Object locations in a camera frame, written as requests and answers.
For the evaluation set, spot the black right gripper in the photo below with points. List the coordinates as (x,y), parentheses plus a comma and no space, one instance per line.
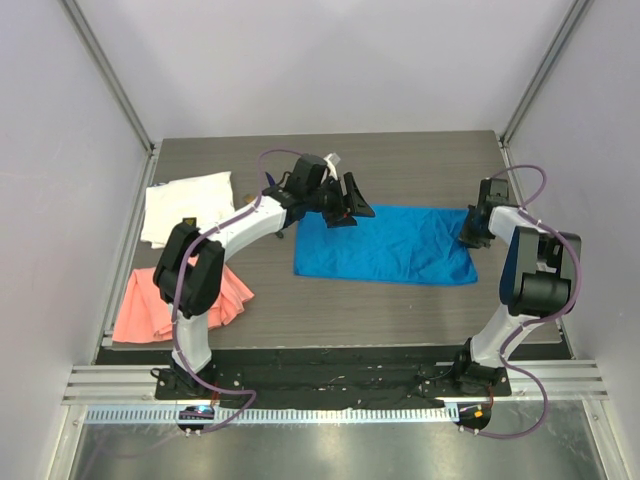
(467,239)

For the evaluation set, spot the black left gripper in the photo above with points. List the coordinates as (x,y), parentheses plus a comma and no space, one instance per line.
(334,219)

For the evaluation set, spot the blue cloth napkin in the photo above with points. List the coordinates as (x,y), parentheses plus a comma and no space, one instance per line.
(400,244)

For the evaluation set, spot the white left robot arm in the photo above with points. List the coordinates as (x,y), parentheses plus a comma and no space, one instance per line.
(189,272)

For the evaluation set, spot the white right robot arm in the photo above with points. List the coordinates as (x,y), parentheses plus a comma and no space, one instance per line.
(538,284)

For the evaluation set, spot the purple plastic knife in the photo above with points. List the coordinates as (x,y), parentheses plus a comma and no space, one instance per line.
(270,179)

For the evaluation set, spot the white folded cloth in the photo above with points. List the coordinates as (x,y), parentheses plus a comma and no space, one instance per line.
(206,199)

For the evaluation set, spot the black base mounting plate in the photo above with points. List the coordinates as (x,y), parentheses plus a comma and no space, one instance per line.
(324,378)

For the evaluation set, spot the pink folded cloth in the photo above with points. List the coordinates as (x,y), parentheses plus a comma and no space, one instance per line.
(144,318)

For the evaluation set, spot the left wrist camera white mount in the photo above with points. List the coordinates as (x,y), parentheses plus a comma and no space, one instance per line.
(331,160)

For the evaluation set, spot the right aluminium frame post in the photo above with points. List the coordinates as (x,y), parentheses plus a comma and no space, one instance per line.
(560,40)

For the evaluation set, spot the aluminium frame post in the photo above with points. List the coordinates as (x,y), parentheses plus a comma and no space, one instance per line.
(560,40)
(92,45)

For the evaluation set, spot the horizontal aluminium frame rail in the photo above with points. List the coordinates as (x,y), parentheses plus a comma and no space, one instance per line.
(133,384)

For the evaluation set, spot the left aluminium frame post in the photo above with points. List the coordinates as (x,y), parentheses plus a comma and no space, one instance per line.
(92,45)

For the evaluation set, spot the slotted cable duct rail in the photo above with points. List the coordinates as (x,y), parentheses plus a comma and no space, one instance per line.
(201,414)

